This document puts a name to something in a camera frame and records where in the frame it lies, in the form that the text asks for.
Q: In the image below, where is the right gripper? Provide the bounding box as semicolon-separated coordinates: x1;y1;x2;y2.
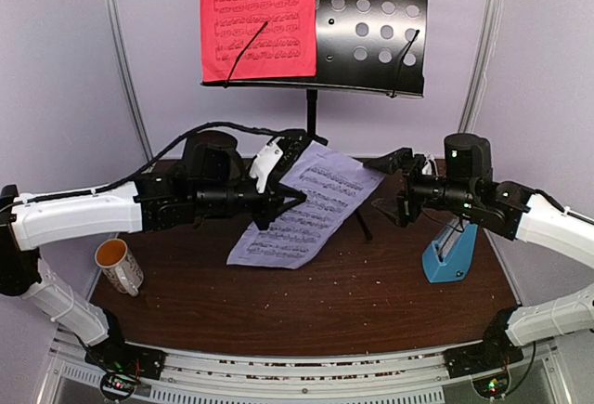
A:
364;147;477;228

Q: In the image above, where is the lavender paper sheet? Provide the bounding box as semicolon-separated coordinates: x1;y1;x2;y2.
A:
226;142;383;269

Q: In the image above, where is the black music stand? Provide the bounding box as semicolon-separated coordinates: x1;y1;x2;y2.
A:
199;0;429;241

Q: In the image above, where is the red sheet music paper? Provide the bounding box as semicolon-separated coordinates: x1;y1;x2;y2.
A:
200;0;317;84

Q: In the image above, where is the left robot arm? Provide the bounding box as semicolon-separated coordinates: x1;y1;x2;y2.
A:
1;123;307;371

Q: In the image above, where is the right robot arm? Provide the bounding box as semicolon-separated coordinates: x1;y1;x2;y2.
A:
364;133;593;369

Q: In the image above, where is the blue metronome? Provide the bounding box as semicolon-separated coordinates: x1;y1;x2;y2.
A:
421;218;478;284

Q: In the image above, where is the patterned white mug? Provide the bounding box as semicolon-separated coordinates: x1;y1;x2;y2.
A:
95;238;144;297

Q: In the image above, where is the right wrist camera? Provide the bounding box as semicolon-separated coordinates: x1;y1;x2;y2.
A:
413;153;438;176

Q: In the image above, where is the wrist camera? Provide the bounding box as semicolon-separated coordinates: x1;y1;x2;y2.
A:
413;153;438;176
249;129;306;194

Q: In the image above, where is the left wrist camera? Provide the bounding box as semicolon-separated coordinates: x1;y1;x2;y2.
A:
249;129;306;194

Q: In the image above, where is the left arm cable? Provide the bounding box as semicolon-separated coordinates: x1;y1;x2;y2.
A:
0;120;298;205

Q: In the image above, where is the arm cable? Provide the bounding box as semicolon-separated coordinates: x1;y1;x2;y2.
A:
0;120;298;205
445;189;594;233

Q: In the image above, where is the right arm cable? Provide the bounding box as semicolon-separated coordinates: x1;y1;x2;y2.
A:
445;189;594;233

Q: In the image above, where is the right aluminium frame post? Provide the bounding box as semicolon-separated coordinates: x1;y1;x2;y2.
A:
458;0;504;133

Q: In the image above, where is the aluminium frame post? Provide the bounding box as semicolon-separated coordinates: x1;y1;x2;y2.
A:
104;0;154;161
458;0;504;133

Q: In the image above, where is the front aluminium rail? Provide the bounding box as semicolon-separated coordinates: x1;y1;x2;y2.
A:
45;322;558;404

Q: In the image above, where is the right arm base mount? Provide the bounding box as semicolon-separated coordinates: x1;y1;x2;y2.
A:
444;340;523;400

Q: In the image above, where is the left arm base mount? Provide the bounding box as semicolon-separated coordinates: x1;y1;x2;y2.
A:
84;344;166;402

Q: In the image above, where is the left aluminium frame post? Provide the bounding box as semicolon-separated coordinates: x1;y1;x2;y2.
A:
104;0;154;161

